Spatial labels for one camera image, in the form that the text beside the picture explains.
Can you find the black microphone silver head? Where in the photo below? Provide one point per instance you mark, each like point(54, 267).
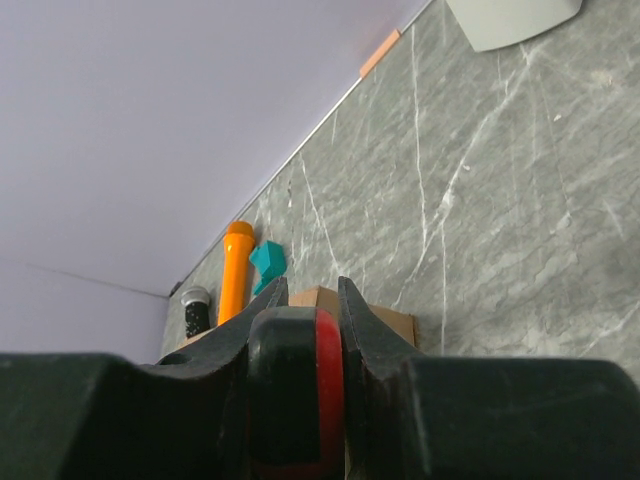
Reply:
point(196, 302)

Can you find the orange tape piece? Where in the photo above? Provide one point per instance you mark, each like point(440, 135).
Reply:
point(382, 50)

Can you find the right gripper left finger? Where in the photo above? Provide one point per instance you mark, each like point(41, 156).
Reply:
point(99, 416)

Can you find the teal plastic block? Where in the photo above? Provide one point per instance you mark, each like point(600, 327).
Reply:
point(269, 261)

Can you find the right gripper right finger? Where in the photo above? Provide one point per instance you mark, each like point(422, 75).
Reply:
point(410, 415)

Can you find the brown cardboard express box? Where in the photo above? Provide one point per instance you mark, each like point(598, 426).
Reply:
point(402, 324)

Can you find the white metronome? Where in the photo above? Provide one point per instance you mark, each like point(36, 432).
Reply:
point(494, 24)

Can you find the red black utility knife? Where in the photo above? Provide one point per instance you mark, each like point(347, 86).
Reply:
point(296, 399)

